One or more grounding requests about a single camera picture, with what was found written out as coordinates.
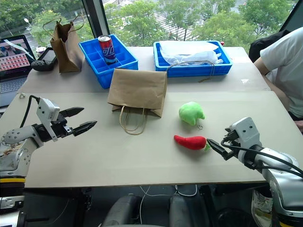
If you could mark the black handheld controller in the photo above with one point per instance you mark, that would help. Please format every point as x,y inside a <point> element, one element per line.
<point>46,60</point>

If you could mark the black slanted window frame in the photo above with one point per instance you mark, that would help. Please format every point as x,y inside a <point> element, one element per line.
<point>292,14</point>

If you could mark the blue plastic crate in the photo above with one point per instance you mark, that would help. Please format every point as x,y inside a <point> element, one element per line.
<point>191,69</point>

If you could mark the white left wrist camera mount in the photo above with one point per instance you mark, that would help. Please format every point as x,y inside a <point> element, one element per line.
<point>47,107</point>

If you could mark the small white purple cup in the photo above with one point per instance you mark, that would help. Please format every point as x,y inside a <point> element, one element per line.
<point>40,50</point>

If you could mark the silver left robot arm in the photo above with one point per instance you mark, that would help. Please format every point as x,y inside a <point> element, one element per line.
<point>14,151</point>

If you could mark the tall brown paper bag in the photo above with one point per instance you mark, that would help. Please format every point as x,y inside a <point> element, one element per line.
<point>66,49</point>

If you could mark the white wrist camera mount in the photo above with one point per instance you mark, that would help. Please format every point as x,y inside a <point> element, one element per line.
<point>47,107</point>
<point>247,132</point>

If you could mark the flat brown paper bag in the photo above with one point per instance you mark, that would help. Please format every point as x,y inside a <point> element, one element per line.
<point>138,89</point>

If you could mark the person in white t-shirt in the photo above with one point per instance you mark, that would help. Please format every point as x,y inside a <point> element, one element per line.
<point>288,66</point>

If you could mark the small white clip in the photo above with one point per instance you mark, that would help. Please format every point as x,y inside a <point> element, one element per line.
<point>22,95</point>

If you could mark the black chair back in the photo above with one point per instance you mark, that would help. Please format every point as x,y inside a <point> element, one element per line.
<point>262,45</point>

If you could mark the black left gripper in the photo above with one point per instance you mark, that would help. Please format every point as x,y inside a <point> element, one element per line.
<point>60,128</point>

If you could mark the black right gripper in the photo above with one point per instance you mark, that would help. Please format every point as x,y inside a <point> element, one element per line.
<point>228,154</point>

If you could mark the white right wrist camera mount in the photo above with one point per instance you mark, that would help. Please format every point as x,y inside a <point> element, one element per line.
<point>247,132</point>

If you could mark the blue compartment tray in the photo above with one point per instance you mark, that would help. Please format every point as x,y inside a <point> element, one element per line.
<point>99,68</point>

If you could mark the black window pillar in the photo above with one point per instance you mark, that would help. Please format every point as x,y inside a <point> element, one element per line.
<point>95,19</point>

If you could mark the grey laptop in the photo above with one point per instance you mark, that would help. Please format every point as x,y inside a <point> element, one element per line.
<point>11,71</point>

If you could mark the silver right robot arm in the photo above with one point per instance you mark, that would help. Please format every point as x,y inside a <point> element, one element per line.
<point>284,189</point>

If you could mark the white plastic bag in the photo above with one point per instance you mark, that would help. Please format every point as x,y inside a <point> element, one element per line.
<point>189,53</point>

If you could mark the green plush vegetable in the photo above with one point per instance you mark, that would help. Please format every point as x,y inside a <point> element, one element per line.
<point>190,113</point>

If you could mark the red soda can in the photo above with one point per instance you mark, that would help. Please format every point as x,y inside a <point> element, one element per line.
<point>107,50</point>

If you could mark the red plush chili pepper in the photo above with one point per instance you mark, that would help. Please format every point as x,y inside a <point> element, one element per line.
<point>190,142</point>

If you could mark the dark rounded grey shape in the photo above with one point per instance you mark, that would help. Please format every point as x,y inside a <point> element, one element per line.
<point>123,210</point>
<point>184,210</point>

